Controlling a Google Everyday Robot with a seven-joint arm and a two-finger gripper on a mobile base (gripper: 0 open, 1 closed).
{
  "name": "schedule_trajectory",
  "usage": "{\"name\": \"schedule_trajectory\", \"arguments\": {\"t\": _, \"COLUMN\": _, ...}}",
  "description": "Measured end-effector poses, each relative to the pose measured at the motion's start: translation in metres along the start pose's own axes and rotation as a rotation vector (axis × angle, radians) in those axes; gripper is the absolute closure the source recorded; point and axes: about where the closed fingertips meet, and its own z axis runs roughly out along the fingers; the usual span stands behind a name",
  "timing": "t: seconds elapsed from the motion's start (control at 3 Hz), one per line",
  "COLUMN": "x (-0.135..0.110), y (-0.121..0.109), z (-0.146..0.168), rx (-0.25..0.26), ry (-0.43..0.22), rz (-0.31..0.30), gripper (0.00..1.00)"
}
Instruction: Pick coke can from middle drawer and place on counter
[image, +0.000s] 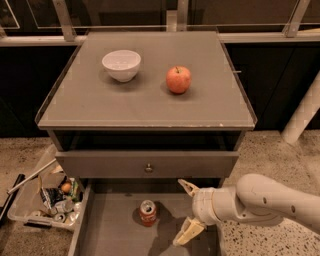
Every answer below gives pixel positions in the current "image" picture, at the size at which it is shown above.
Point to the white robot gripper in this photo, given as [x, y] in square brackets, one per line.
[203, 204]

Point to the red coke can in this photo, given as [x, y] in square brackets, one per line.
[147, 213]

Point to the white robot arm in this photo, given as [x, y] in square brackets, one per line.
[255, 200]

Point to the round metal drawer knob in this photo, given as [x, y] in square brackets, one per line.
[149, 168]

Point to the open grey middle drawer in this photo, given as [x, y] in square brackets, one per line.
[109, 223]

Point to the grey drawer cabinet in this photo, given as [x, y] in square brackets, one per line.
[89, 110]

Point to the silver can in bin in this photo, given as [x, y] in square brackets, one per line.
[64, 206]

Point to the grey top drawer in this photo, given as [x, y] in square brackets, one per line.
[131, 164]

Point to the orange fruit in bin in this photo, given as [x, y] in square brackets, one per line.
[66, 187]

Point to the red apple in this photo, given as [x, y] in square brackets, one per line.
[178, 79]

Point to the dark snack bag in bin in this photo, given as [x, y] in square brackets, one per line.
[50, 196]

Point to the clear plastic storage bin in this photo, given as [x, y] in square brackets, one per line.
[28, 207]

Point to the white ceramic bowl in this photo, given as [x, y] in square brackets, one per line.
[122, 65]

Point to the black flat bar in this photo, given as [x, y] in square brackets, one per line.
[10, 198]

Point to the metal window frame rail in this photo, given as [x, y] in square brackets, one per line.
[68, 22]

